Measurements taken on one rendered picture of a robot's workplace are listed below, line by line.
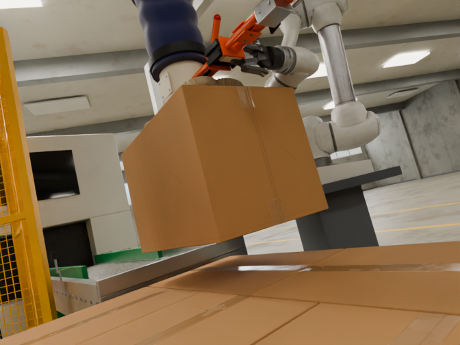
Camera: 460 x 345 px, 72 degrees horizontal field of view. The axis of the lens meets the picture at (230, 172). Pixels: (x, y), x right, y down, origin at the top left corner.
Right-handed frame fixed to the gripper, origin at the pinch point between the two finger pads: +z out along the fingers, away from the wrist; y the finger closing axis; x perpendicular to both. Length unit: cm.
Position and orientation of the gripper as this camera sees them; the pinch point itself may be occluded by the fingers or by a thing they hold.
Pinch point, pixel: (228, 51)
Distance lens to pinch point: 102.0
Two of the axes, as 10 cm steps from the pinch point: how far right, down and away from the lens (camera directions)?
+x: -5.9, 2.4, 7.7
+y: 2.4, 9.6, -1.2
